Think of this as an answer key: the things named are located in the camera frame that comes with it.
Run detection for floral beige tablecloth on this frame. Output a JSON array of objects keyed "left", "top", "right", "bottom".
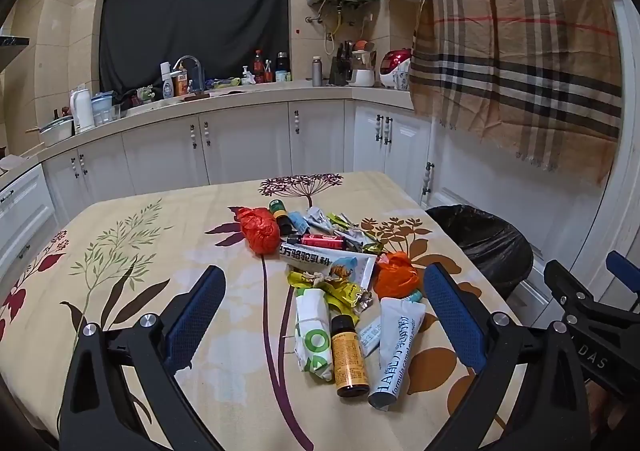
[{"left": 0, "top": 171, "right": 531, "bottom": 451}]

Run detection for yellow green snack wrapper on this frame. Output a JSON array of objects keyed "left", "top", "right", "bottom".
[{"left": 320, "top": 281, "right": 367, "bottom": 314}]

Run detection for black-lined trash bin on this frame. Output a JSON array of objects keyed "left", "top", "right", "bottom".
[{"left": 425, "top": 204, "right": 535, "bottom": 302}]

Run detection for range hood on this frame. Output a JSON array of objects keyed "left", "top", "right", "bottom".
[{"left": 0, "top": 34, "right": 28, "bottom": 72}]

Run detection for white green packet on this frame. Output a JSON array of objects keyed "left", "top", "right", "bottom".
[{"left": 292, "top": 287, "right": 335, "bottom": 382}]

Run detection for white electric kettle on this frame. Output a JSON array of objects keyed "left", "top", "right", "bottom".
[{"left": 70, "top": 88, "right": 96, "bottom": 133}]

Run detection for white blender jug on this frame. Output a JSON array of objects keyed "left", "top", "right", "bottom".
[{"left": 350, "top": 40, "right": 377, "bottom": 87}]

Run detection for small orange plastic bag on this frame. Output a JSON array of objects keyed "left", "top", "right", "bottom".
[{"left": 374, "top": 252, "right": 420, "bottom": 299}]

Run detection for white tall cabinet door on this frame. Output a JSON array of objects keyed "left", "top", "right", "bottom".
[{"left": 420, "top": 121, "right": 640, "bottom": 312}]

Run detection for red bottle black cap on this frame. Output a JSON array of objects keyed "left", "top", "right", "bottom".
[{"left": 300, "top": 232, "right": 347, "bottom": 250}]

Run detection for amber bottle orange label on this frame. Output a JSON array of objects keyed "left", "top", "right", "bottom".
[{"left": 330, "top": 313, "right": 370, "bottom": 399}]

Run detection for lime green white wrapper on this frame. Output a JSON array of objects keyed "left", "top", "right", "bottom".
[{"left": 327, "top": 214, "right": 361, "bottom": 233}]

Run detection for black window curtain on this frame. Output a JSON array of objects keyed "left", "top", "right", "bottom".
[{"left": 98, "top": 0, "right": 291, "bottom": 97}]

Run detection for white tube grey cap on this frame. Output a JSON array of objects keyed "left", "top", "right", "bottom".
[{"left": 367, "top": 297, "right": 427, "bottom": 411}]

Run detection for beige kitchen countertop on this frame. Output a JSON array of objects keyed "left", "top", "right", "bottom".
[{"left": 0, "top": 78, "right": 416, "bottom": 177}]

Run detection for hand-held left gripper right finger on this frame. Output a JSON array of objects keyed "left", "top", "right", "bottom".
[{"left": 422, "top": 262, "right": 591, "bottom": 451}]

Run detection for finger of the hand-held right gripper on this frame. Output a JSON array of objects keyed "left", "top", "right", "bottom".
[
  {"left": 605, "top": 251, "right": 640, "bottom": 312},
  {"left": 543, "top": 258, "right": 588, "bottom": 304}
]

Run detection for tan plaid cloth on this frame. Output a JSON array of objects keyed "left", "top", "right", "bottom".
[{"left": 407, "top": 0, "right": 623, "bottom": 187}]

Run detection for chrome faucet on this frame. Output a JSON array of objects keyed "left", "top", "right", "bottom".
[{"left": 175, "top": 55, "right": 203, "bottom": 92}]

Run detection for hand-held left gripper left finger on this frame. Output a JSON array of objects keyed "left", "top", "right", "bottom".
[{"left": 59, "top": 265, "right": 227, "bottom": 451}]

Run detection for white cooking pot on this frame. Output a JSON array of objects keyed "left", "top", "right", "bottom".
[{"left": 40, "top": 116, "right": 76, "bottom": 147}]

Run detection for white base cabinets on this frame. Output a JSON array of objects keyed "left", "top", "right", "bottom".
[{"left": 0, "top": 98, "right": 436, "bottom": 277}]

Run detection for white dish soap bottle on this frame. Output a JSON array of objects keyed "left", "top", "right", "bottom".
[{"left": 160, "top": 62, "right": 176, "bottom": 99}]

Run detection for small white sachet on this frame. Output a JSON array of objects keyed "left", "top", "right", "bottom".
[{"left": 357, "top": 322, "right": 386, "bottom": 357}]

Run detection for large orange plastic bag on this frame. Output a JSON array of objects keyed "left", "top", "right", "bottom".
[{"left": 235, "top": 206, "right": 281, "bottom": 256}]

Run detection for blue white filter jug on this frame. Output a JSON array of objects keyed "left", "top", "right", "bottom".
[{"left": 91, "top": 92, "right": 116, "bottom": 126}]

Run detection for green bottle black cap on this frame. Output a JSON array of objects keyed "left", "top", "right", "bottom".
[{"left": 268, "top": 198, "right": 296, "bottom": 236}]

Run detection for black knife block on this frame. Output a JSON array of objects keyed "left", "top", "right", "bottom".
[{"left": 328, "top": 42, "right": 353, "bottom": 86}]

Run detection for red white rice cooker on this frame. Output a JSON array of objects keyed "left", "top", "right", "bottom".
[{"left": 380, "top": 48, "right": 413, "bottom": 91}]

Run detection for white silver packet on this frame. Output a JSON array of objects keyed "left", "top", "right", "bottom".
[{"left": 306, "top": 207, "right": 333, "bottom": 232}]

